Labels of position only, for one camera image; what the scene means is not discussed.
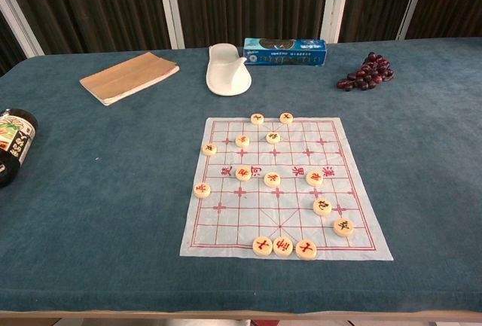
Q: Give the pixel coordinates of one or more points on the brown paper notebook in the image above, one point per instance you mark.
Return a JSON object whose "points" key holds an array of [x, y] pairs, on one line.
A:
{"points": [[128, 77]]}

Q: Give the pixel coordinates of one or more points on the white slipper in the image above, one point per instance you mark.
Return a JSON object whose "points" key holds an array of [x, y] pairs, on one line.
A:
{"points": [[226, 77]]}

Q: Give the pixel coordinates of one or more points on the red-lettered xiangqi piece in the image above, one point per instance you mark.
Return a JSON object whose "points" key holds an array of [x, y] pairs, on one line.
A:
{"points": [[314, 178], [286, 117], [243, 174], [202, 190], [257, 118], [243, 140], [262, 245], [282, 246], [306, 249]]}

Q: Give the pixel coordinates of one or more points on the blue cookie box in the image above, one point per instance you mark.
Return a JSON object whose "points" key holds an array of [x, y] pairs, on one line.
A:
{"points": [[286, 56]]}

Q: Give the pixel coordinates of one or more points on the blue felt table cover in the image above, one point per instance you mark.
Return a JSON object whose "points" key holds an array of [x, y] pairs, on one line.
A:
{"points": [[94, 209]]}

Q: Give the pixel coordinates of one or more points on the white xiangqi board sheet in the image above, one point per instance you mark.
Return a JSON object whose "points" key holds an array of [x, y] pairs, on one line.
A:
{"points": [[286, 205]]}

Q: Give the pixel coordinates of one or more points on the black-lettered xiangqi piece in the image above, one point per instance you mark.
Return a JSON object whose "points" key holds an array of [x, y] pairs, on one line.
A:
{"points": [[322, 207], [343, 227], [209, 149], [273, 137], [272, 179]]}

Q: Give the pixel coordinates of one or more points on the white partition post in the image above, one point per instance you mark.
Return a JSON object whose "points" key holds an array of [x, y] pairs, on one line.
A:
{"points": [[19, 21], [414, 2], [171, 6], [335, 2]]}

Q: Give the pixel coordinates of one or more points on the dark labelled bottle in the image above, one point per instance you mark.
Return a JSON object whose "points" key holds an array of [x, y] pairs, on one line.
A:
{"points": [[17, 145]]}

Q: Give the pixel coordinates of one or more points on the dark red grape bunch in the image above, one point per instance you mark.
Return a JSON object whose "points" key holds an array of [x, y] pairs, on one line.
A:
{"points": [[371, 72]]}

